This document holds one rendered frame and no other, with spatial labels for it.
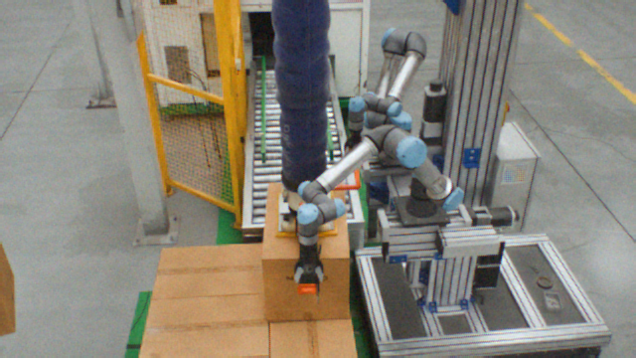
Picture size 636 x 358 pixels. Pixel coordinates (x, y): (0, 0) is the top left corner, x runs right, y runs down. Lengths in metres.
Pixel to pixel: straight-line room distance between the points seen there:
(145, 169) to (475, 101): 2.26
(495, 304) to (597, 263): 1.04
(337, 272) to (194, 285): 0.83
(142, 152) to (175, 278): 1.08
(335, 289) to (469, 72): 1.16
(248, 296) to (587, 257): 2.40
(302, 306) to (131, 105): 1.72
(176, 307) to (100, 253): 1.41
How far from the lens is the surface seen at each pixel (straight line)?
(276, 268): 2.85
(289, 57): 2.50
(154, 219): 4.46
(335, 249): 2.85
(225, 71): 3.86
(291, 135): 2.69
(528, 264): 4.07
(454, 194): 2.72
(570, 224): 4.84
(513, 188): 3.17
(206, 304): 3.21
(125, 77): 3.91
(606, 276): 4.48
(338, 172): 2.44
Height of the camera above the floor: 2.82
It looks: 35 degrees down
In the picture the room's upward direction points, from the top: 1 degrees counter-clockwise
